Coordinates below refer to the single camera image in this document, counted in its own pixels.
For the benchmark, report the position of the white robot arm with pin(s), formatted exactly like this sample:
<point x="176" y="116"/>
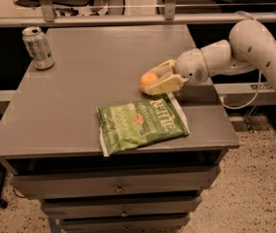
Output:
<point x="250" y="46"/>

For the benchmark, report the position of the green jalapeno chip bag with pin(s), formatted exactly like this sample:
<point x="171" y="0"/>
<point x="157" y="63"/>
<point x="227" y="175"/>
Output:
<point x="142" y="123"/>

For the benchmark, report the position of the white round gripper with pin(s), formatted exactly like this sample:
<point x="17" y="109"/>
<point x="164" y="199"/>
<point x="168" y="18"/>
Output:
<point x="191" y="65"/>

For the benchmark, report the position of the top grey drawer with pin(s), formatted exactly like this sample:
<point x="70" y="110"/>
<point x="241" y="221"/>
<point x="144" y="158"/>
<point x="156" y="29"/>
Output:
<point x="121" y="182"/>

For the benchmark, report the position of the orange fruit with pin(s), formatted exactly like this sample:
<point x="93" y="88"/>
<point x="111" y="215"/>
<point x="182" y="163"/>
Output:
<point x="147" y="79"/>

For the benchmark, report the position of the grey metal rail frame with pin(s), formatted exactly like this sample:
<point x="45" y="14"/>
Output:
<point x="134" y="12"/>

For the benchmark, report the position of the bottom grey drawer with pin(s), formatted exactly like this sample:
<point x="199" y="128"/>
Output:
<point x="116" y="223"/>

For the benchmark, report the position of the silver green soda can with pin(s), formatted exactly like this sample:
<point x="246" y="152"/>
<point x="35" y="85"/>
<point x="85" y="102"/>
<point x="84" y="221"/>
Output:
<point x="38" y="47"/>

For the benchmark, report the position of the middle grey drawer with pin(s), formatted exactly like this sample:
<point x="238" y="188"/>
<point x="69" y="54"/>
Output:
<point x="123" y="207"/>

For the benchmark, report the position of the grey drawer cabinet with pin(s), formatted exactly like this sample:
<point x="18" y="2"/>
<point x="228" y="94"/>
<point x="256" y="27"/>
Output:
<point x="97" y="153"/>

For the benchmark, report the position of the grey drawer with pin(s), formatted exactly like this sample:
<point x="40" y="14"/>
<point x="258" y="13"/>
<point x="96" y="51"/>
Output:
<point x="116" y="223"/>
<point x="121" y="182"/>
<point x="123" y="207"/>

